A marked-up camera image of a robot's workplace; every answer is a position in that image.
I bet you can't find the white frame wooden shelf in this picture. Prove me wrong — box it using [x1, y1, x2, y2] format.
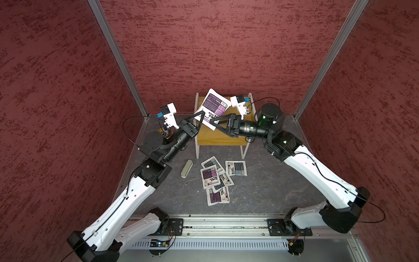
[194, 93, 256, 159]

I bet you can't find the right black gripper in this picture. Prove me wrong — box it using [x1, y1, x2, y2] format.
[211, 112, 273, 139]

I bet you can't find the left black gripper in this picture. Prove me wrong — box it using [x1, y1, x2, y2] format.
[161, 110, 205, 162]

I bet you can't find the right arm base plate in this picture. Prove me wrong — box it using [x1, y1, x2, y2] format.
[267, 219, 313, 237]

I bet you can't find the beige eraser block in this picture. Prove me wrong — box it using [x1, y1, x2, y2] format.
[181, 159, 193, 178]

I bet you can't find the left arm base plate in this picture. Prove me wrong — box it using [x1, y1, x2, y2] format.
[156, 218, 184, 236]

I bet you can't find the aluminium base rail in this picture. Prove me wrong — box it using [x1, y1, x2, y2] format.
[124, 214, 361, 238]

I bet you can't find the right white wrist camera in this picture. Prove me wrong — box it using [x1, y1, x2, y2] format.
[230, 95, 252, 120]

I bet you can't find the purple coffee bag bottom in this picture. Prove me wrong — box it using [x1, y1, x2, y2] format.
[206, 187, 230, 206]

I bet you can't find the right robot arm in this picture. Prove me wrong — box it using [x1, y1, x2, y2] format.
[209, 103, 370, 235]

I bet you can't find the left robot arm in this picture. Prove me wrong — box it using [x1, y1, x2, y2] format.
[67, 111, 205, 262]

